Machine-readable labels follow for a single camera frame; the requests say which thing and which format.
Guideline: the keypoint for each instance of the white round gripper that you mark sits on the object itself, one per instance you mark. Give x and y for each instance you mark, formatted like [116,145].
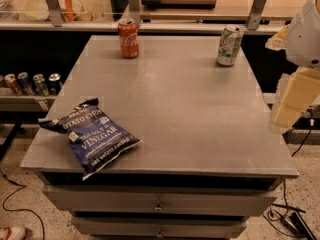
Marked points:
[306,39]

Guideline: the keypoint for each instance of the green white 7up can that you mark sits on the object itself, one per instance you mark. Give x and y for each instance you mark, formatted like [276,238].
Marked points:
[229,45]

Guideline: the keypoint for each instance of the red coca-cola can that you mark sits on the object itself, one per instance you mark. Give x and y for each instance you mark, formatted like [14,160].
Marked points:
[128,37]

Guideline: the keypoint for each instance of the blue potato chip bag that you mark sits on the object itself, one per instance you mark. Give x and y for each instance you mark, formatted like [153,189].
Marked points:
[95,139]

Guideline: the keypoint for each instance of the orange white plastic bag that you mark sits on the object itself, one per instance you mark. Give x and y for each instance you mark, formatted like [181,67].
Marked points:
[73,10]

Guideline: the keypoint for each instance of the dark can on shelf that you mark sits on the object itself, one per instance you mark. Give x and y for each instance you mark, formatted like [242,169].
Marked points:
[55,81]

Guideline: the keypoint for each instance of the green can on shelf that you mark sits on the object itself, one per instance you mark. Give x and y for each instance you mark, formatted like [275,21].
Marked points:
[40,83]

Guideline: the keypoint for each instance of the blue can on shelf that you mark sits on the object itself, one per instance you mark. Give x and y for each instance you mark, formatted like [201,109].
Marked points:
[23,77]

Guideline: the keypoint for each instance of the orange can on shelf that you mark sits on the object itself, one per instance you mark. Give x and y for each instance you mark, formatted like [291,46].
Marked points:
[12,83]

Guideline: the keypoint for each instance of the grey drawer cabinet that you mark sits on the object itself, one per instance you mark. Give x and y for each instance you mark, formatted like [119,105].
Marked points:
[201,126]

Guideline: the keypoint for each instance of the black power strip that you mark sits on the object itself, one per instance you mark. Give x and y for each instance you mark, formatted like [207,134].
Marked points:
[296,224]

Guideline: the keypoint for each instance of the lower grey drawer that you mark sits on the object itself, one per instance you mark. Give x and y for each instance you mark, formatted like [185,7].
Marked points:
[158,228]

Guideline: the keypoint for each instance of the grey drawer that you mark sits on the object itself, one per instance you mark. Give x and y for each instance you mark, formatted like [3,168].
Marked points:
[218,202]
[158,228]

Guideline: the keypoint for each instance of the upper grey drawer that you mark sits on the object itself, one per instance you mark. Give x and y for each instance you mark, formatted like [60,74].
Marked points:
[218,202]

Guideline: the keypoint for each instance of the low grey shelf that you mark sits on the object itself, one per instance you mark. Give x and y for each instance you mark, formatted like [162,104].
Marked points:
[14,103]

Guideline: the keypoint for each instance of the white orange shoe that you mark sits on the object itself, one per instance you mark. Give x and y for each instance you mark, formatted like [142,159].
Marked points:
[13,233]

